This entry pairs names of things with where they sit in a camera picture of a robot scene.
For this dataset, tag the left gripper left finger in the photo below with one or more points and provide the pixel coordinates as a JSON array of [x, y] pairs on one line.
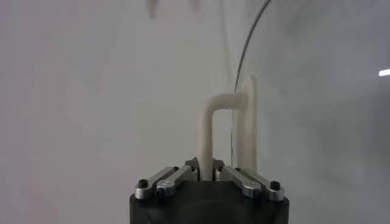
[[173, 179]]

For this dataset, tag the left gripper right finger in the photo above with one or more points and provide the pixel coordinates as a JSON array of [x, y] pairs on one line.
[[246, 182]]

